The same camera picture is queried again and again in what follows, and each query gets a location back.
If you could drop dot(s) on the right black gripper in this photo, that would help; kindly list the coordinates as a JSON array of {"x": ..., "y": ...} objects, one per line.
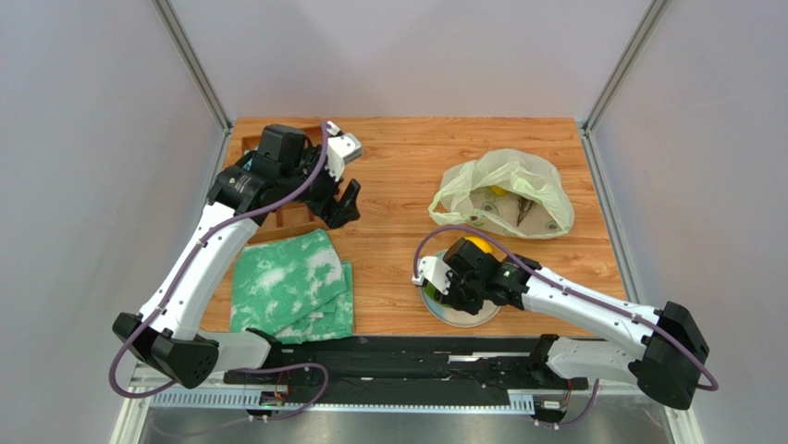
[{"x": 449, "y": 286}]

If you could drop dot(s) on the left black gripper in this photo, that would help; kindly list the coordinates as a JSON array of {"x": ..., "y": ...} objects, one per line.
[{"x": 344, "y": 212}]

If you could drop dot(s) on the yellow fake lemon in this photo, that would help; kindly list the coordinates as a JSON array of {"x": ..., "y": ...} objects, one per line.
[{"x": 482, "y": 244}]

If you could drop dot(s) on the yellow green fake starfruit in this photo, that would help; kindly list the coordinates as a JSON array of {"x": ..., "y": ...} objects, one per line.
[{"x": 497, "y": 191}]

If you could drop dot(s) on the avocado print plastic bag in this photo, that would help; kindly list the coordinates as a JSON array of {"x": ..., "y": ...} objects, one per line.
[{"x": 463, "y": 197}]

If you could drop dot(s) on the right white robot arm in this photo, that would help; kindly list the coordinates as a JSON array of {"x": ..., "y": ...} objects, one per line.
[{"x": 660, "y": 350}]

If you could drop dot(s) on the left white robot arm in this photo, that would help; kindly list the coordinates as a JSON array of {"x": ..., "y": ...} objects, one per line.
[{"x": 165, "y": 333}]

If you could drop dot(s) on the fake brown grapes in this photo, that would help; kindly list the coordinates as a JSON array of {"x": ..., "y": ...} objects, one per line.
[{"x": 524, "y": 207}]

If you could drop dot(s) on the blue cream ceramic plate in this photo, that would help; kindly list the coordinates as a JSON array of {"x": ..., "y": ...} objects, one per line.
[{"x": 457, "y": 318}]

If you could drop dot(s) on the wooden compartment tray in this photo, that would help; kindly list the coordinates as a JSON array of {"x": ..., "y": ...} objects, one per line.
[{"x": 295, "y": 218}]

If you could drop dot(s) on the green white tie-dye cloth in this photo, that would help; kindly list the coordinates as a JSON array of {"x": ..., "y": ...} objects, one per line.
[{"x": 297, "y": 290}]

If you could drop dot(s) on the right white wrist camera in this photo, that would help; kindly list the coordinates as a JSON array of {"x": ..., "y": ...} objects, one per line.
[{"x": 431, "y": 276}]

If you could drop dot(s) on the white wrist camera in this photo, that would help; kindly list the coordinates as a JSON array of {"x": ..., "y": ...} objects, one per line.
[
  {"x": 431, "y": 276},
  {"x": 342, "y": 149}
]

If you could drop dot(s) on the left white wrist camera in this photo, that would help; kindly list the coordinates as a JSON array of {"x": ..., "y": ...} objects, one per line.
[{"x": 342, "y": 149}]

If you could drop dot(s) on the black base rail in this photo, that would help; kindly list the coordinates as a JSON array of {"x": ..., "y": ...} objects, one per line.
[{"x": 411, "y": 370}]

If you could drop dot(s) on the aluminium frame post left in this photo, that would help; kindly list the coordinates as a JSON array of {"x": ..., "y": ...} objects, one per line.
[{"x": 181, "y": 40}]

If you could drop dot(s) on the aluminium frame post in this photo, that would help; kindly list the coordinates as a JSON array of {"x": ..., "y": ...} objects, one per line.
[
  {"x": 181, "y": 40},
  {"x": 646, "y": 26}
]

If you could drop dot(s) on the aluminium frame post right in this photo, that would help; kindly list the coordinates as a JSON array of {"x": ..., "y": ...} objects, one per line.
[{"x": 646, "y": 26}]

